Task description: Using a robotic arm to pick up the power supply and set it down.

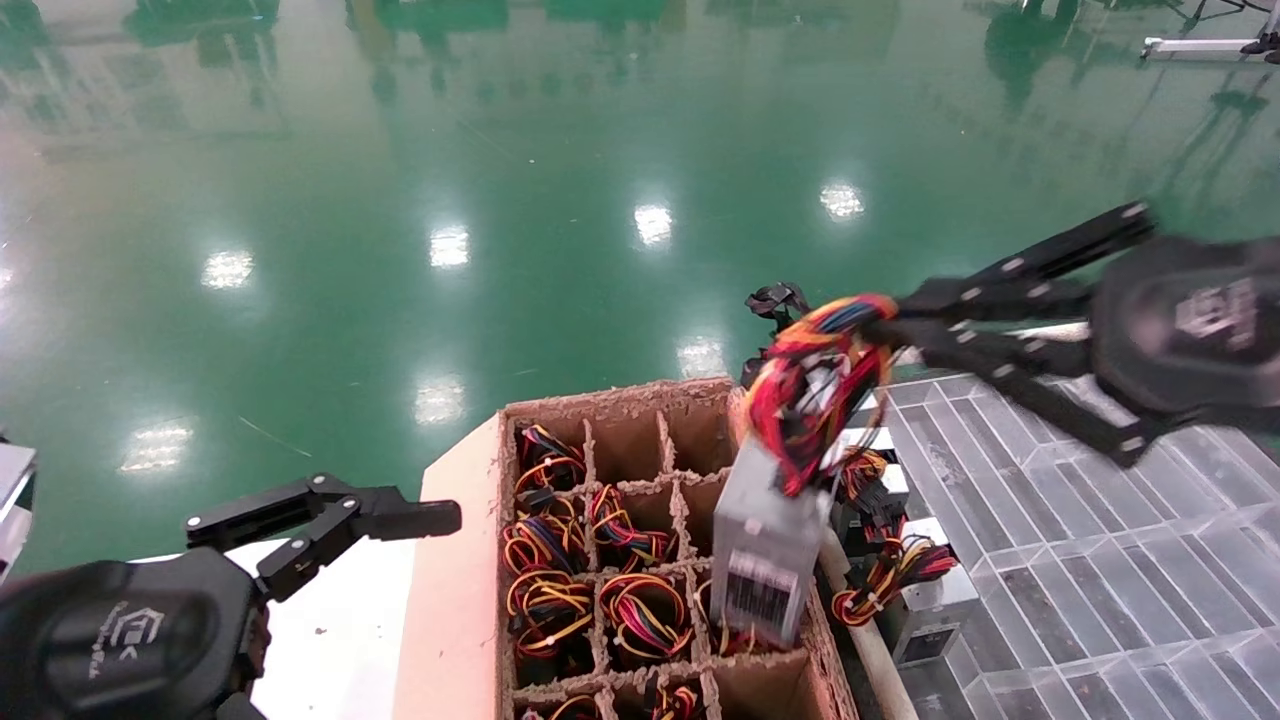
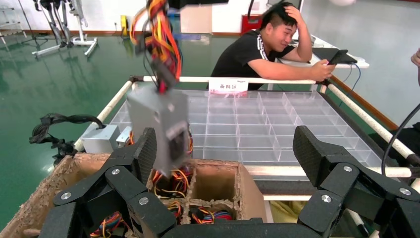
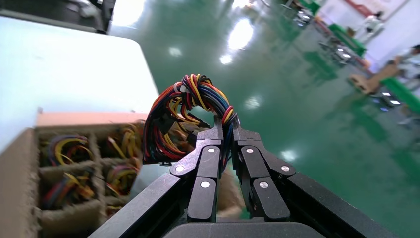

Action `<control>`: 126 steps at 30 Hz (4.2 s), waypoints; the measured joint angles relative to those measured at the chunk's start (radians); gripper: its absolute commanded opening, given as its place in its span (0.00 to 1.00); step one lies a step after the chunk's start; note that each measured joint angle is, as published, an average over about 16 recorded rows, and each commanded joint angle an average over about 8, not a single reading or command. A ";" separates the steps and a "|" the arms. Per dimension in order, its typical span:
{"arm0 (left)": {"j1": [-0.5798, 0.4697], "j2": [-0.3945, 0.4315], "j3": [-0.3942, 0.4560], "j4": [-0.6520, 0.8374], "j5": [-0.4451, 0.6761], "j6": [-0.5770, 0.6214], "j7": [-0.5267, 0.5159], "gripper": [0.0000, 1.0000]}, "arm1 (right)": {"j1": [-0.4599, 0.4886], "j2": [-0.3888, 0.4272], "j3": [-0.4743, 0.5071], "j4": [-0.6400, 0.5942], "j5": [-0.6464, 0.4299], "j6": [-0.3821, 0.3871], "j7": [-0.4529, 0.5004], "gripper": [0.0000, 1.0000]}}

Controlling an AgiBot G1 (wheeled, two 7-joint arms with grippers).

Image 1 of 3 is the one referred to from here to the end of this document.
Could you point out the clear plastic divider tray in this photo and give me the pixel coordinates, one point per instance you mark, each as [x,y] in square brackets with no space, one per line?
[980,470]
[1100,630]

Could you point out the brown cardboard divider box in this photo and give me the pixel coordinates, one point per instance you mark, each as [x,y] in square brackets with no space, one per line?
[450,600]

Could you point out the white metal base bar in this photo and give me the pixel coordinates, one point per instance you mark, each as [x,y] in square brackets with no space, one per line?
[1190,47]

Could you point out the black stand foot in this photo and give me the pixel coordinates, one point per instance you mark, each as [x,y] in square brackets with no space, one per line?
[1262,45]

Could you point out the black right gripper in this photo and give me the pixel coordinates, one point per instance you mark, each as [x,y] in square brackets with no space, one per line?
[1200,330]

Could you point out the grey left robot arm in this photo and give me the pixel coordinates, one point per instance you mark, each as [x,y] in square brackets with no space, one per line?
[12,500]

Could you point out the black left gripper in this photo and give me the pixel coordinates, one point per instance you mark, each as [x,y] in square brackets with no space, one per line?
[130,640]

